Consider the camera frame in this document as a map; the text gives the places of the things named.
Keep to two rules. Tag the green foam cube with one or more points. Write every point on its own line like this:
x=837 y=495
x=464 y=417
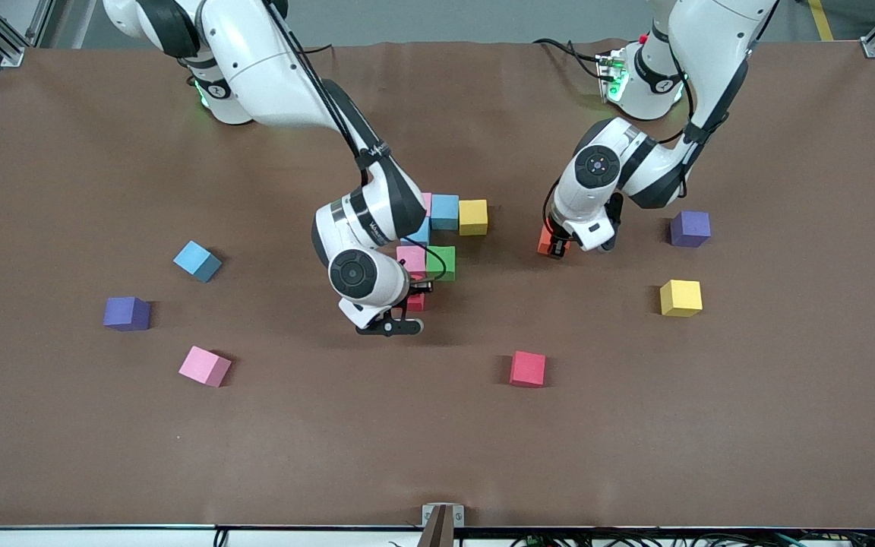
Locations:
x=442 y=262

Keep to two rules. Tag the orange foam cube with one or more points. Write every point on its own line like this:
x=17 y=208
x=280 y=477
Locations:
x=545 y=239

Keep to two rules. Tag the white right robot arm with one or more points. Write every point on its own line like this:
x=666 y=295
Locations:
x=270 y=68

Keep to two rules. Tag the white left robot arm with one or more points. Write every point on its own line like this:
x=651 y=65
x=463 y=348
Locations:
x=711 y=45

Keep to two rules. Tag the yellow foam cube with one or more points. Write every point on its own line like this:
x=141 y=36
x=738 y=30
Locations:
x=680 y=298
x=473 y=218

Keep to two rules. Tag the white table edge rail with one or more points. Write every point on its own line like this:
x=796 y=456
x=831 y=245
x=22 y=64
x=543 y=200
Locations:
x=103 y=538

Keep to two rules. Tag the brown table mat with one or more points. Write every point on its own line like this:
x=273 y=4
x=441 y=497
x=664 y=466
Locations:
x=437 y=441

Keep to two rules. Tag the purple foam cube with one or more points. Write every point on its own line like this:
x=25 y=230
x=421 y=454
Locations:
x=127 y=313
x=690 y=229

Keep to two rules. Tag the red foam cube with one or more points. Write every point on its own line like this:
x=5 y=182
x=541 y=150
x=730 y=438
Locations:
x=416 y=301
x=528 y=369

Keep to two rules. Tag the pink foam cube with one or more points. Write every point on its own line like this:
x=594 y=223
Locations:
x=428 y=203
x=204 y=366
x=412 y=258

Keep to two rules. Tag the blue foam cube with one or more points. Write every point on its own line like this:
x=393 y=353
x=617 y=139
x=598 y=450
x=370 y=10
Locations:
x=196 y=260
x=445 y=213
x=422 y=232

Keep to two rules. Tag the grey metal bracket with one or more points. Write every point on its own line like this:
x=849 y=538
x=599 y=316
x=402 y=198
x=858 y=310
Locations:
x=459 y=516

